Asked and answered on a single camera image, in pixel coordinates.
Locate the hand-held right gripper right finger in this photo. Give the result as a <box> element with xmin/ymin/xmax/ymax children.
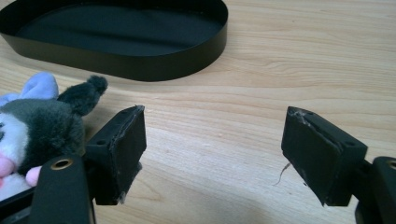
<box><xmin>280</xmin><ymin>105</ymin><xmax>369</xmax><ymax>207</ymax></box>

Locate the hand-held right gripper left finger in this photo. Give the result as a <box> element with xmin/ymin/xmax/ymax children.
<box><xmin>84</xmin><ymin>105</ymin><xmax>148</xmax><ymax>206</ymax></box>

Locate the grey and white plush toy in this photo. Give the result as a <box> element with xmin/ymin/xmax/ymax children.
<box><xmin>0</xmin><ymin>71</ymin><xmax>109</xmax><ymax>203</ymax></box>

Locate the black oval tray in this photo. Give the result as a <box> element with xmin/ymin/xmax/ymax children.
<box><xmin>0</xmin><ymin>0</ymin><xmax>230</xmax><ymax>83</ymax></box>

